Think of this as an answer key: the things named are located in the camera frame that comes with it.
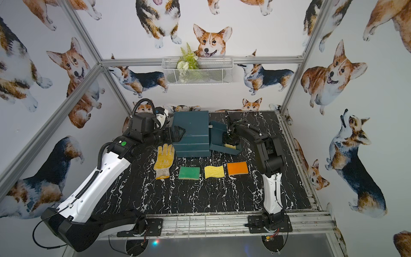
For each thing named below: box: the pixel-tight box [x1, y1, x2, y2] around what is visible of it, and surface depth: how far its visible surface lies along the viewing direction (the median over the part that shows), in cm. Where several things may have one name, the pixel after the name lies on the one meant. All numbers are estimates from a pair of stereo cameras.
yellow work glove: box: [153, 143, 175, 180], surface depth 96 cm
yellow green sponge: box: [204, 165, 225, 179], surface depth 92 cm
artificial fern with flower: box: [177, 42, 200, 70], surface depth 84 cm
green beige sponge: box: [178, 166, 201, 180], surface depth 92 cm
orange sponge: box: [226, 161, 249, 176], surface depth 95 cm
